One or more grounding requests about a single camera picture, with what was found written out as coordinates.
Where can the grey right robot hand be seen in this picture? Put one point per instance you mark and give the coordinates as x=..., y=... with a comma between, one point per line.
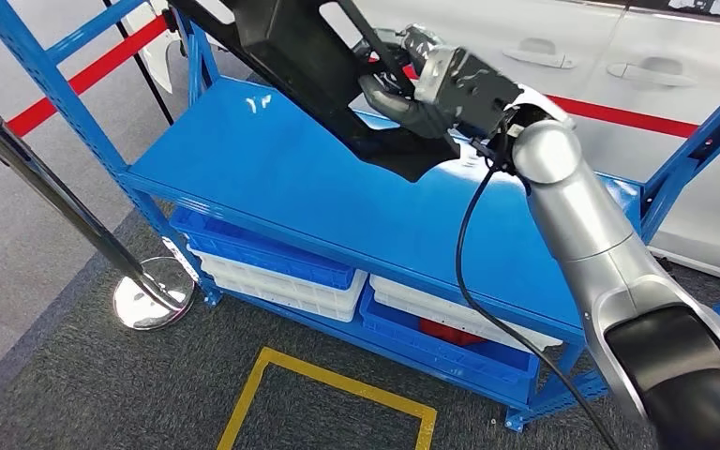
x=465, y=93

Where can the black plastic plate frame part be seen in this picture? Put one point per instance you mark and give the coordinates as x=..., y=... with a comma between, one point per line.
x=298, y=56

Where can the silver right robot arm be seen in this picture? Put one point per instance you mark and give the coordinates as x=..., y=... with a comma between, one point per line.
x=583, y=217

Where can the blue metal shelf rack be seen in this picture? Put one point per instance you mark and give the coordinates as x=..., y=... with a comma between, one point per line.
x=273, y=186

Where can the white car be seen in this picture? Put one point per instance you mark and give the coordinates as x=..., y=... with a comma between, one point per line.
x=583, y=49

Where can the red barrier belt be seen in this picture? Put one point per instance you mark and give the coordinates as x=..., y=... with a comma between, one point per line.
x=87, y=74
x=646, y=121

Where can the red item in bin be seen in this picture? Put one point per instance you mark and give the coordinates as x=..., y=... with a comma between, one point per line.
x=453, y=335

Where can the yellow floor tape square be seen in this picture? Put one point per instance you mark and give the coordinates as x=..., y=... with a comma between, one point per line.
x=335, y=377

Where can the thin black pole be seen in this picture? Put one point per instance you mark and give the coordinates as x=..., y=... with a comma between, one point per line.
x=142, y=68

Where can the white label sticker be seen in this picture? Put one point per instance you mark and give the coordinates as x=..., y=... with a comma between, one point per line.
x=180, y=256

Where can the chrome stanchion post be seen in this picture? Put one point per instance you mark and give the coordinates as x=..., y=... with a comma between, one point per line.
x=55, y=192

